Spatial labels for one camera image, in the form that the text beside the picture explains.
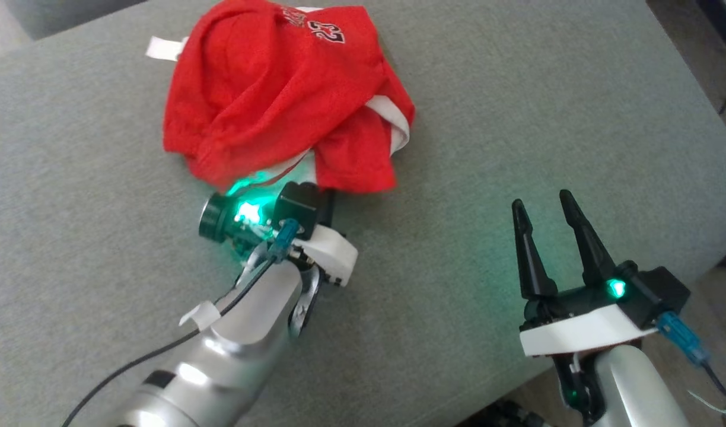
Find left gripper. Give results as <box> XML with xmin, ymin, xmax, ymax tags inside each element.
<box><xmin>199</xmin><ymin>189</ymin><xmax>359</xmax><ymax>288</ymax></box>

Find blue cable connector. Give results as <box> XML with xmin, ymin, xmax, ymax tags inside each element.
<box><xmin>657</xmin><ymin>311</ymin><xmax>711</xmax><ymax>365</ymax></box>
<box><xmin>267</xmin><ymin>218</ymin><xmax>300</xmax><ymax>263</ymax></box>

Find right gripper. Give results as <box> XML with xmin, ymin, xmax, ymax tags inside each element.
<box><xmin>511</xmin><ymin>190</ymin><xmax>660</xmax><ymax>358</ymax></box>

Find grey fabric sofa seat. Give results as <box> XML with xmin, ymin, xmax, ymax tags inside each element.
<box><xmin>0</xmin><ymin>0</ymin><xmax>726</xmax><ymax>427</ymax></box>

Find red basketball jersey white sleeves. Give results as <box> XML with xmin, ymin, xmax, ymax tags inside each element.
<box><xmin>145</xmin><ymin>0</ymin><xmax>399</xmax><ymax>192</ymax></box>

